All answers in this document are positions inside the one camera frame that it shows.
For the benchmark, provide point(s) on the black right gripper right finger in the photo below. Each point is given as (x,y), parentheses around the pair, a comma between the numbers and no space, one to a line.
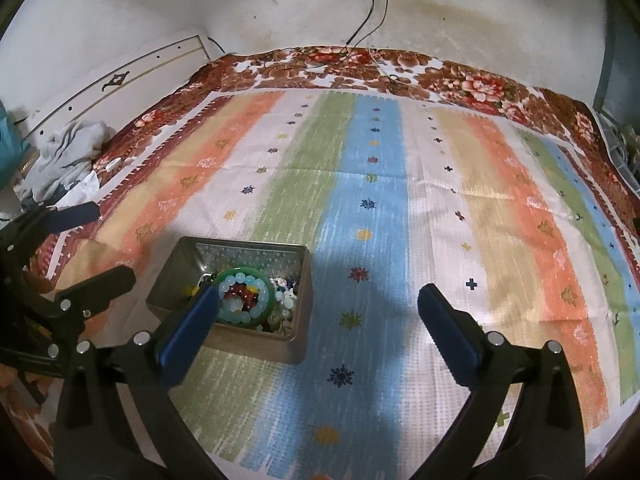
(533,446)

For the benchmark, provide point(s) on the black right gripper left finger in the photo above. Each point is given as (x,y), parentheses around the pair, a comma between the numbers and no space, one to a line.
(150,365)

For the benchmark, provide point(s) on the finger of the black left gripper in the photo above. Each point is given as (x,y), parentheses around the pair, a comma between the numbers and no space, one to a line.
(60,220)
(93,296)

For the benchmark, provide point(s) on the green jade bangle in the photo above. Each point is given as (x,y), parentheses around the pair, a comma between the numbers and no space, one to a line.
(246,297)

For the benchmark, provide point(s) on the grey crumpled clothes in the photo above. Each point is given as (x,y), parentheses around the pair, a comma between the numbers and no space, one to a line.
(66,157)

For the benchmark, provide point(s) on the white headboard panel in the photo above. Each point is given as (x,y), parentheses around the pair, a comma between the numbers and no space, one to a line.
(119,91)

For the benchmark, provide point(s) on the metal tin box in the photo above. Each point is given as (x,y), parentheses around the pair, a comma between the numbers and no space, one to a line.
(193,258)

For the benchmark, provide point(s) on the brown floral blanket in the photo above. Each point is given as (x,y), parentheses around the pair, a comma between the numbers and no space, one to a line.
(400,70)

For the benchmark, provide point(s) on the striped colourful cloth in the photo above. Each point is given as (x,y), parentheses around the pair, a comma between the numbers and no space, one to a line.
(375,259)

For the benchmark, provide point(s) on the clutter beside bed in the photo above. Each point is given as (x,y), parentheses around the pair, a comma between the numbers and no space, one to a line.
(622,145)

